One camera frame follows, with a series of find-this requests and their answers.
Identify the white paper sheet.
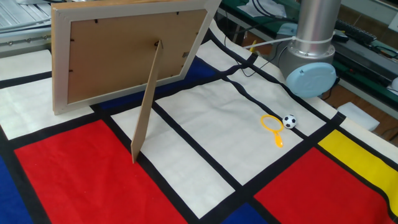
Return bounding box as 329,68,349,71
238,0,287,18

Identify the Mondrian pattern cloth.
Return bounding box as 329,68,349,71
0,18,398,224

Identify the picture frame with cardboard stand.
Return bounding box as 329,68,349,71
51,0,222,164

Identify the white foam block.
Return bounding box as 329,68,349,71
337,101,381,132

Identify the yellow toy magnifying glass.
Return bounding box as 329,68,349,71
260,114,284,148

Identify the small toy soccer ball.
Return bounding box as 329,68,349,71
282,114,297,129

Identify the black computer keyboard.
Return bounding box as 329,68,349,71
334,18,377,45

